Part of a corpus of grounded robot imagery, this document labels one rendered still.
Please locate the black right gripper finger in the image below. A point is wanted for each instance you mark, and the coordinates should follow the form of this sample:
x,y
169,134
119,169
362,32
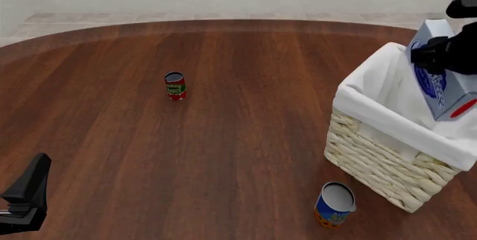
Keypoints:
x,y
430,54

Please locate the white cloth basket liner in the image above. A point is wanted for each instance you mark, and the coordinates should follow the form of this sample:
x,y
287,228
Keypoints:
x,y
387,97

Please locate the blue and orange soup can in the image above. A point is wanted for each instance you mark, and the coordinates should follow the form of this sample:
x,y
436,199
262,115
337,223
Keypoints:
x,y
334,206

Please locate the red tomato sauce can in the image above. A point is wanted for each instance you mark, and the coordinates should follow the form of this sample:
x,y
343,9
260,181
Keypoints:
x,y
175,87

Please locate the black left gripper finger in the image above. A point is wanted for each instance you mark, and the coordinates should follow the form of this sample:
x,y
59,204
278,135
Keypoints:
x,y
33,184

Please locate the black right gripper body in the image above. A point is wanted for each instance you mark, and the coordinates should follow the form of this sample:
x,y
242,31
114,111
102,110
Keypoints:
x,y
464,52

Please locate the cream wicker basket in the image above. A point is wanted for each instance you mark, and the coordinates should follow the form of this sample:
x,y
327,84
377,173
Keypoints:
x,y
380,161

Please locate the grey-blue cream cheese box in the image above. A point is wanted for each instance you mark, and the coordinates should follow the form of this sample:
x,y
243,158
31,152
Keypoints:
x,y
438,92

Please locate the small black plate on stalk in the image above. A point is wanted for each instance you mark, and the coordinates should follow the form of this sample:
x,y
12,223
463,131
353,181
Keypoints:
x,y
462,3

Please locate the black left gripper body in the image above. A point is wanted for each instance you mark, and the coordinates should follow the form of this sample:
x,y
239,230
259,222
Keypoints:
x,y
22,221

